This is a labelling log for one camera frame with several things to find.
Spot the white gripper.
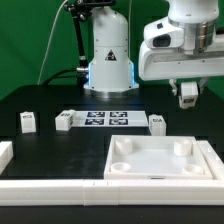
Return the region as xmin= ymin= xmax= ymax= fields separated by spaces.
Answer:
xmin=138 ymin=43 xmax=224 ymax=96

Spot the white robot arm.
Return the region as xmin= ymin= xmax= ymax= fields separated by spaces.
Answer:
xmin=84 ymin=0 xmax=224 ymax=97

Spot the white AprilTag base sheet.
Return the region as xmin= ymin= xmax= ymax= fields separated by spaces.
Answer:
xmin=73 ymin=111 xmax=148 ymax=127

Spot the white square tabletop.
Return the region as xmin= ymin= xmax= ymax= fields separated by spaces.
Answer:
xmin=104 ymin=135 xmax=213 ymax=180

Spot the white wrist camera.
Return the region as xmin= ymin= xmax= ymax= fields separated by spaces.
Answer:
xmin=143 ymin=17 xmax=184 ymax=49

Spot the black cable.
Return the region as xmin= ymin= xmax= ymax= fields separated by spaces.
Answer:
xmin=42 ymin=67 xmax=90 ymax=87

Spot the white cable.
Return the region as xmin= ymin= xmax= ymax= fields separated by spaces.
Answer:
xmin=37 ymin=0 xmax=69 ymax=86

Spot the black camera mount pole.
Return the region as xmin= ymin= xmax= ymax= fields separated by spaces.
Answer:
xmin=64 ymin=0 xmax=116 ymax=69

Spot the white U-shaped obstacle fence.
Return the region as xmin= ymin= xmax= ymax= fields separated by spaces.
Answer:
xmin=0 ymin=141 xmax=224 ymax=206

